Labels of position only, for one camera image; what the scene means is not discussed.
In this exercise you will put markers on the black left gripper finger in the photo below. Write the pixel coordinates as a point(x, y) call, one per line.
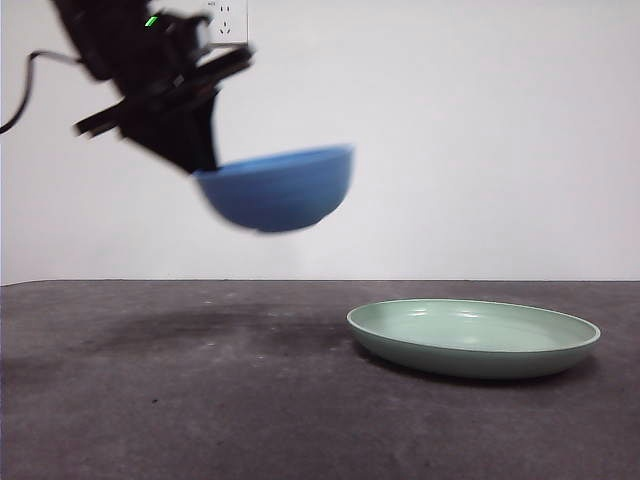
point(160, 132)
point(202, 130)

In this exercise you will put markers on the blue bowl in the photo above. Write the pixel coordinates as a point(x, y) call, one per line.
point(280, 195)

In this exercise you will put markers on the green plate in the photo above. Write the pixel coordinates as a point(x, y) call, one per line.
point(470, 350)

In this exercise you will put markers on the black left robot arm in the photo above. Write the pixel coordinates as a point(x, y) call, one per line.
point(125, 45)

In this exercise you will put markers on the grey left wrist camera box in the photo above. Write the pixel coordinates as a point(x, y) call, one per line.
point(192, 32)

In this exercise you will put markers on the white wall socket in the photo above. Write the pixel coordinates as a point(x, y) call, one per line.
point(230, 20)

